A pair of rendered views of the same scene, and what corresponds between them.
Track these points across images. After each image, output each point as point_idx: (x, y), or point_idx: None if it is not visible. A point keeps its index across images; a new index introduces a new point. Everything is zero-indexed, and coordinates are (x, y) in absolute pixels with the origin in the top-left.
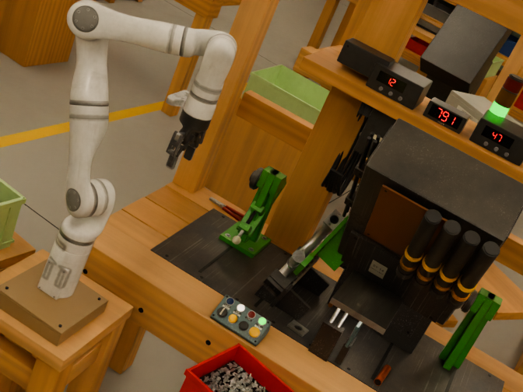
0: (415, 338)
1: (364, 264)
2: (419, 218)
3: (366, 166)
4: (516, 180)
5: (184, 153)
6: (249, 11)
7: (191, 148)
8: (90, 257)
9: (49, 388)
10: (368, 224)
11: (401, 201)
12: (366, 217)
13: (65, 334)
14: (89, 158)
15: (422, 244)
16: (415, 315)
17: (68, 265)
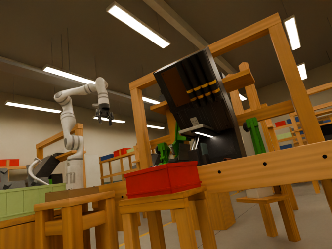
0: (238, 151)
1: (190, 125)
2: (178, 73)
3: (153, 74)
4: (224, 81)
5: (109, 124)
6: (136, 115)
7: (109, 120)
8: (100, 190)
9: (69, 220)
10: (173, 99)
11: (169, 72)
12: (172, 99)
13: (72, 192)
14: (67, 126)
15: (185, 78)
16: (230, 143)
17: (72, 171)
